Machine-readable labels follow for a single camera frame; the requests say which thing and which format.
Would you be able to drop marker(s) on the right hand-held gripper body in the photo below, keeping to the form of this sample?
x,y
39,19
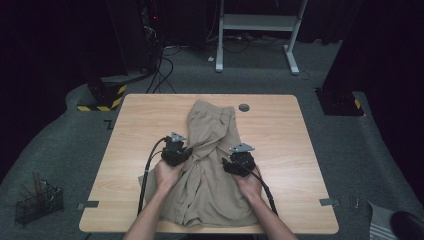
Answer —
x,y
243,163

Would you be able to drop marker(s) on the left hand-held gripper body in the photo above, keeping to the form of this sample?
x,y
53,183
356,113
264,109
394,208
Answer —
x,y
173,151

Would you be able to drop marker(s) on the khaki shorts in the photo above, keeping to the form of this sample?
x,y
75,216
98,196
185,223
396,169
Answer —
x,y
210,133

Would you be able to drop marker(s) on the person's right hand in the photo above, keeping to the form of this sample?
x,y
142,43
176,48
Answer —
x,y
250,186

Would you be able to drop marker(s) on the person's left hand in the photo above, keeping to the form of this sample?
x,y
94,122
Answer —
x,y
166,176

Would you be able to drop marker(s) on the black yellow striped stand base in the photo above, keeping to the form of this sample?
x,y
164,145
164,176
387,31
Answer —
x,y
106,95

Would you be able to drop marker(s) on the grey tape strip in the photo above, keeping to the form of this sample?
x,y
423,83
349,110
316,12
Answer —
x,y
329,201
88,204

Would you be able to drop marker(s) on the dark equipment rack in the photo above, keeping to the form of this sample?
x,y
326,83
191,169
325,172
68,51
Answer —
x,y
133,36

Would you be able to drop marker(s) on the grey striped cloth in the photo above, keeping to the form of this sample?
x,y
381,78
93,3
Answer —
x,y
378,223

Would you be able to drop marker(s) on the white metal desk frame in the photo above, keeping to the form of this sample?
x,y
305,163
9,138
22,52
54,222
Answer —
x,y
256,22

